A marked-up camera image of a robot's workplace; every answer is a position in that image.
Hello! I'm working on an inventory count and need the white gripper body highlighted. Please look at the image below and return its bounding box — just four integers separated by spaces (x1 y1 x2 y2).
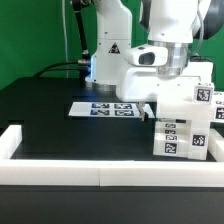
116 62 213 103

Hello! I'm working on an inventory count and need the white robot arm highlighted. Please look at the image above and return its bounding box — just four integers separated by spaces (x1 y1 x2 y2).
71 0 224 118

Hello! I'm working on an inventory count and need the white chair back part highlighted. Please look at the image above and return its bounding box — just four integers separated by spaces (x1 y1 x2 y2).
156 91 224 160

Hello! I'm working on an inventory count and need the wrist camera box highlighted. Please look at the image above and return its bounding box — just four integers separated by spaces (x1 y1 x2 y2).
124 44 168 67

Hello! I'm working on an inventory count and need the white obstacle fence wall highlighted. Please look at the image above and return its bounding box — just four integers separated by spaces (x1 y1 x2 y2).
0 125 224 187

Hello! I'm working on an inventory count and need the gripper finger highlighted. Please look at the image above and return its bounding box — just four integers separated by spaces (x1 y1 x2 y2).
137 102 148 122

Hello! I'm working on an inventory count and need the white base tag sheet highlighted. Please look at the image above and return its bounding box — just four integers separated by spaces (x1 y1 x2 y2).
68 101 156 120

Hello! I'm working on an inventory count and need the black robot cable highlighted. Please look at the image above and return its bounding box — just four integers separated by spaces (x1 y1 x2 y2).
32 9 92 78

